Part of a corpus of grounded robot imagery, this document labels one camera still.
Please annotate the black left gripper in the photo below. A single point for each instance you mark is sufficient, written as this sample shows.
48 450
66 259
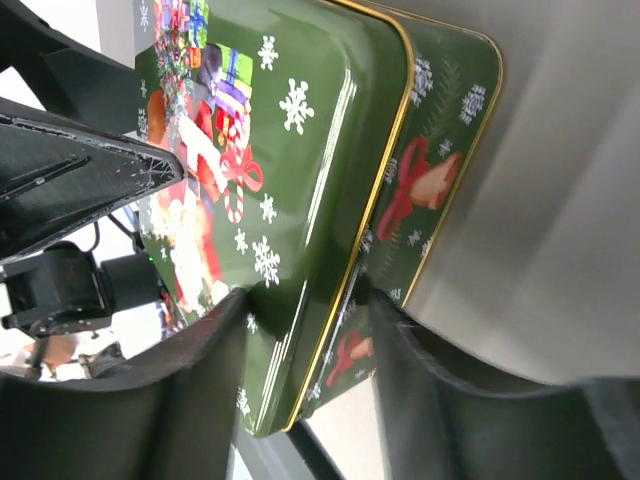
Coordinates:
167 413

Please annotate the gold square cookie tin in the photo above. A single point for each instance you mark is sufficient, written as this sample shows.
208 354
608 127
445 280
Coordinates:
458 76

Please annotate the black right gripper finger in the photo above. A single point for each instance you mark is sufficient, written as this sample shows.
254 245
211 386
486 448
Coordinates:
448 415

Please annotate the gold square tin lid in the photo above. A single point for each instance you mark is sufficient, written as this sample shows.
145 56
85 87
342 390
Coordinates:
284 115

